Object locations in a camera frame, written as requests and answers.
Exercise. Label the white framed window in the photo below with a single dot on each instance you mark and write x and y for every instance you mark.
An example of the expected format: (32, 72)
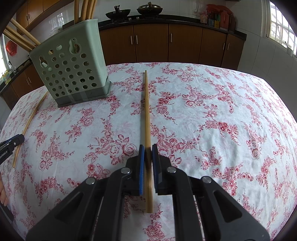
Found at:
(278, 23)
(2, 55)

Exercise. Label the red floral white tablecloth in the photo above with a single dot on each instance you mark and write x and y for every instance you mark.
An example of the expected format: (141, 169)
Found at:
(208, 104)

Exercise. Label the dark wok with lid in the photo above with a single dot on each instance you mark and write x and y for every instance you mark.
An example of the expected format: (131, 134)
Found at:
(149, 9)

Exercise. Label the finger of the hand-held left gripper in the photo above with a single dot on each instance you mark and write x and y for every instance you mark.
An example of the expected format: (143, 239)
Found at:
(16, 140)

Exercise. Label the green perforated utensil holder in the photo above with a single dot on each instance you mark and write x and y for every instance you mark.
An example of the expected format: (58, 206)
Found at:
(69, 76)

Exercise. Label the row of condiment containers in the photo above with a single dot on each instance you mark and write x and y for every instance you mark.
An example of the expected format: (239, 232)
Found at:
(218, 18)

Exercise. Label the white wall outlet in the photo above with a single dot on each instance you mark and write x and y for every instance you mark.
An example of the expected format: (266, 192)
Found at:
(196, 12)

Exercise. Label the brown wooden base cabinet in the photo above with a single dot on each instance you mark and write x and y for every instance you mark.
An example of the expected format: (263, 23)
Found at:
(23, 81)
(185, 39)

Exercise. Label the person's left hand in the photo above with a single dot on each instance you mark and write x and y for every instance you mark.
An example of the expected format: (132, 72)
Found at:
(2, 192)

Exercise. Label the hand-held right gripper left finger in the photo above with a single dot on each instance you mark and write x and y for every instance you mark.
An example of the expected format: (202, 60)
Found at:
(140, 171)

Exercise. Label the brown wooden wall cabinet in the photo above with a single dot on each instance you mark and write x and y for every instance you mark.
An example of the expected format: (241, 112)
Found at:
(34, 9)

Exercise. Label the black wok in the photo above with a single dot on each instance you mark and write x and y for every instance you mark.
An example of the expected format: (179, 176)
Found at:
(117, 14)

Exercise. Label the black kitchen countertop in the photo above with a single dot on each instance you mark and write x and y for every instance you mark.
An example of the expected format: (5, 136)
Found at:
(181, 19)

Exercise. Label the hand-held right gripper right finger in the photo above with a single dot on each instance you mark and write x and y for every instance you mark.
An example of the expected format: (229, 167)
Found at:
(155, 171)

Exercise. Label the red wall ornament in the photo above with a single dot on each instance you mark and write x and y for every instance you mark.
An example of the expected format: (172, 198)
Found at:
(11, 47)

